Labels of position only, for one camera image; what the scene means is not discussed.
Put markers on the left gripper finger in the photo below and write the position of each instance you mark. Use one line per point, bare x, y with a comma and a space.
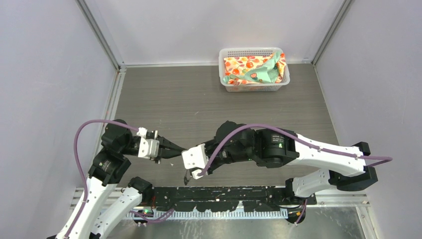
168, 145
168, 154

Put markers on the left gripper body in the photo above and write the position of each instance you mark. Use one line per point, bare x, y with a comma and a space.
158, 157

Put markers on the large metal keyring disc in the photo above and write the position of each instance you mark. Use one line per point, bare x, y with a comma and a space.
188, 178

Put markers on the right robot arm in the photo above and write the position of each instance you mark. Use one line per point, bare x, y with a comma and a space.
337, 167

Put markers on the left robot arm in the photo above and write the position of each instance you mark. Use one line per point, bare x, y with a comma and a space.
118, 141

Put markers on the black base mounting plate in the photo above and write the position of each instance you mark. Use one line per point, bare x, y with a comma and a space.
223, 199

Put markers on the white plastic basket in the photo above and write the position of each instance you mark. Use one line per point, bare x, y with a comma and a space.
256, 51

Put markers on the floral patterned cloth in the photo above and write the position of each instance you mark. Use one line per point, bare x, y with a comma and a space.
244, 70

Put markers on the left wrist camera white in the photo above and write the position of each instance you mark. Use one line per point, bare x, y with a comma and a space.
149, 143

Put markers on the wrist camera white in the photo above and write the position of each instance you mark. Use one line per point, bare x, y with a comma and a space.
149, 143
195, 158

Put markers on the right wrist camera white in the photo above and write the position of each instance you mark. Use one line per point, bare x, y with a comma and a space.
195, 158

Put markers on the aluminium frame rail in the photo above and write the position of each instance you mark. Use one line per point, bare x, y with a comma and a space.
324, 199

